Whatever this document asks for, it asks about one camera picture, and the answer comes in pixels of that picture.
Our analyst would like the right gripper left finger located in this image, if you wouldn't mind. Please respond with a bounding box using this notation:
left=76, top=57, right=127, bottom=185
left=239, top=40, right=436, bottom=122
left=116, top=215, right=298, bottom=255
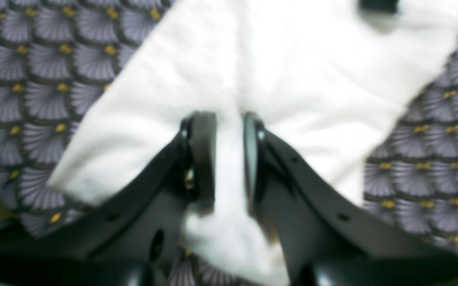
left=0, top=112, right=216, bottom=286

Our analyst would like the fan-patterned grey tablecloth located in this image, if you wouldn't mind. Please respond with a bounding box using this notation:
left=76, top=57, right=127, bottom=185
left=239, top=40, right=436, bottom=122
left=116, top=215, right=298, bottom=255
left=0, top=0, right=458, bottom=286

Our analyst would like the white printed T-shirt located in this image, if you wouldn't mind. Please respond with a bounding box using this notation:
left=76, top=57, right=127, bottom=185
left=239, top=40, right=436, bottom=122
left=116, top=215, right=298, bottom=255
left=47, top=0, right=458, bottom=286

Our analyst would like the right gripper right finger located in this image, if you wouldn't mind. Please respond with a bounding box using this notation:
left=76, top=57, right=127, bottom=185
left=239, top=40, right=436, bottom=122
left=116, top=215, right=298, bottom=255
left=244, top=112, right=458, bottom=286

